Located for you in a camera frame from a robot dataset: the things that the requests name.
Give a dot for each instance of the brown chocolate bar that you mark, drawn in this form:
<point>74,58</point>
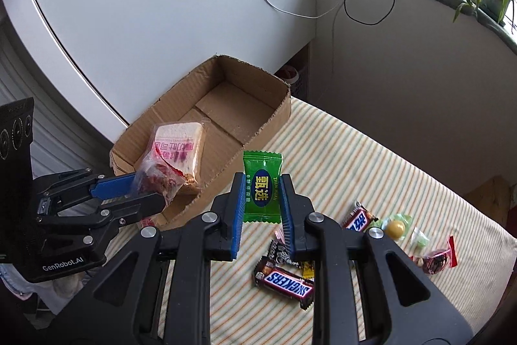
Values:
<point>282,281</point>
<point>357,219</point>

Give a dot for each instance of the cardboard box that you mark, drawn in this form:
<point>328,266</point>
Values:
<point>242,118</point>

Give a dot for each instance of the green small jelly packet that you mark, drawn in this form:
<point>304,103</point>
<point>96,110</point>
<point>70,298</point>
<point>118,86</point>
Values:
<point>420,242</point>

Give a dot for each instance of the clear packet of red snacks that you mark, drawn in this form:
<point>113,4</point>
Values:
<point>434,260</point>
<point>155,179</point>

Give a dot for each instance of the white ribbed panel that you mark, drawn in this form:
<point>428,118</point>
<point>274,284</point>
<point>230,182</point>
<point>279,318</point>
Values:
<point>52,118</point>

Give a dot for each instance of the green candy packet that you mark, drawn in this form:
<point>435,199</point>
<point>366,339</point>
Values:
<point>261,187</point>

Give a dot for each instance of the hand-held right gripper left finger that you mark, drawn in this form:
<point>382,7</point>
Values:
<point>238,215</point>

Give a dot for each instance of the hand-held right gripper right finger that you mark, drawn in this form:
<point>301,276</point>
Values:
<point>287,215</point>

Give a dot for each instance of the yellow jelly cup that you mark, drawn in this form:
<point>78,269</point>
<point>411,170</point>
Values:
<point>395,227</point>

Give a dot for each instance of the wrapped sandwich bread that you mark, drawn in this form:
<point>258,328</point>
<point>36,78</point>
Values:
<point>181,147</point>

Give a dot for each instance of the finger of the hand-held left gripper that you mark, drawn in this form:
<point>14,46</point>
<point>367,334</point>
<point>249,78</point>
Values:
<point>133,209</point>
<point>113,185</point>

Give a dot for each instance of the white cabinet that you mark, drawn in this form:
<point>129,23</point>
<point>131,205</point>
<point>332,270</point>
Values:
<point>161,5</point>

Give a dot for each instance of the black small snack packet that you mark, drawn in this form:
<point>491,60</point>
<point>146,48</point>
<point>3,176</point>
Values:
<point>278,251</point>

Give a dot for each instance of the striped table cloth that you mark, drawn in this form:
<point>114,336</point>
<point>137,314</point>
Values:
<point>363,167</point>

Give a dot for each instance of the light cloth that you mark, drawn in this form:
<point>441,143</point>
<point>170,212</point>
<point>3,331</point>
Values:
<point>60,288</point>

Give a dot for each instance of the brown wooden furniture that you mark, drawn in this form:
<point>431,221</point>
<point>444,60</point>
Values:
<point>488,195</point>

